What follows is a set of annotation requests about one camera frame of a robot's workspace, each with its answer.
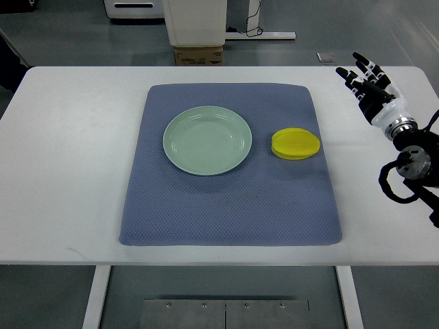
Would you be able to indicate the white appliance with black slot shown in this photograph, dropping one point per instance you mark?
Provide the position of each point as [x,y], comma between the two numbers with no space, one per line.
[133,9]

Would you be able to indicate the white desk leg base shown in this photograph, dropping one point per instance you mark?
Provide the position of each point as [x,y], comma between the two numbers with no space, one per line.
[253,30]

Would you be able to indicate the white bin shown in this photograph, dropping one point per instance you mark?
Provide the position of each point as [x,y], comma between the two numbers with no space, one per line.
[195,23]

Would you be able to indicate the grey floor outlet plate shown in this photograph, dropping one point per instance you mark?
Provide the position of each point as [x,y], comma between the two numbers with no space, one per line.
[325,57]

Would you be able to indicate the light green plate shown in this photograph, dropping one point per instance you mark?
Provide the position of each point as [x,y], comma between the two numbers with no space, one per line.
[207,140]

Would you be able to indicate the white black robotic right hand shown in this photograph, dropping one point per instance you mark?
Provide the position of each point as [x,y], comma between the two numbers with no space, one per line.
[378,98]

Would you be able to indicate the dark object at left edge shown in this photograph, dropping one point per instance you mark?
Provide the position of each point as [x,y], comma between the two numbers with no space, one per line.
[12,70]

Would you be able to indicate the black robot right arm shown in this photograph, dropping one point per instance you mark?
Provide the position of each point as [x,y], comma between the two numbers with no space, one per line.
[417,164]

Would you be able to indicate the white table leg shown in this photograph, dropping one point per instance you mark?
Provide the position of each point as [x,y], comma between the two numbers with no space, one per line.
[352,313]
[97,296]

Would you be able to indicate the yellow starfruit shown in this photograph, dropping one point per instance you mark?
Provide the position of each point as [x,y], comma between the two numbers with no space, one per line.
[294,143]

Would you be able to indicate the right white table leg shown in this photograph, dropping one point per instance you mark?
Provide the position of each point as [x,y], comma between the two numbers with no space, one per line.
[352,313]

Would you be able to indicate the left white table leg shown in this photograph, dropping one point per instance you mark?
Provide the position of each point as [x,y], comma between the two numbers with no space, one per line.
[97,296]

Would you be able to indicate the brown cardboard box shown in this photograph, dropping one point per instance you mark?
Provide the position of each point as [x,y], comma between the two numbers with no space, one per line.
[199,56]

